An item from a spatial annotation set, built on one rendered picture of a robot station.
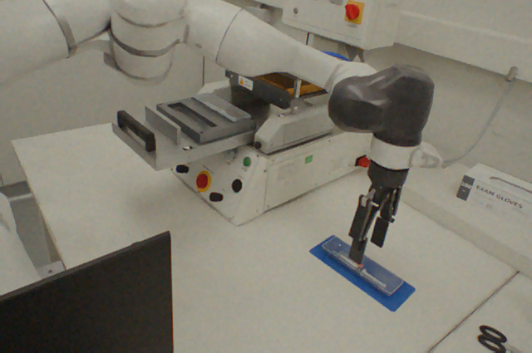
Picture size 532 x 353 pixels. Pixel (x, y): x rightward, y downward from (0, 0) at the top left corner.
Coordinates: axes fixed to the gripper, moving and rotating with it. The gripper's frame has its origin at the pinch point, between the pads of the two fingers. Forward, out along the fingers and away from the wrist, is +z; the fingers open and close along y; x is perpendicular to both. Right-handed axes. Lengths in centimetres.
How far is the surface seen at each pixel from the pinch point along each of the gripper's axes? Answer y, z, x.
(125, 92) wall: -33, 30, -182
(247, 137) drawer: 6.5, -13.2, -33.9
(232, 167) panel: 7.9, -3.7, -37.1
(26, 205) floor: 29, 82, -179
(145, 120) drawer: 23, -14, -53
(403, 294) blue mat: -1.1, 7.9, 10.1
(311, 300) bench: 15.7, 7.8, -1.4
